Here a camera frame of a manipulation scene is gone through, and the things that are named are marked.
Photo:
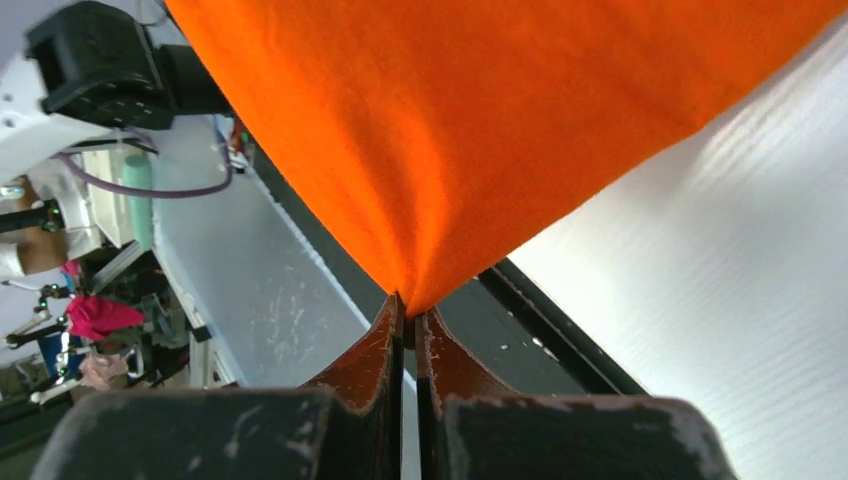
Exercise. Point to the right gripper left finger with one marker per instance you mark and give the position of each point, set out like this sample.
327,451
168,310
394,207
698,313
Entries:
344,423

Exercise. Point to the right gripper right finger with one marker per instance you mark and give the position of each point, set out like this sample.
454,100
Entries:
473,425

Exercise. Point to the orange t shirt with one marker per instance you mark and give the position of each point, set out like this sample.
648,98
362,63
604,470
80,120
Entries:
432,138

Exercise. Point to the pink cloth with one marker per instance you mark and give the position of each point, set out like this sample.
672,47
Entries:
95,318

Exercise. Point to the mint green cylinder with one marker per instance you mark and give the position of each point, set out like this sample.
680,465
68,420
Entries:
137,174

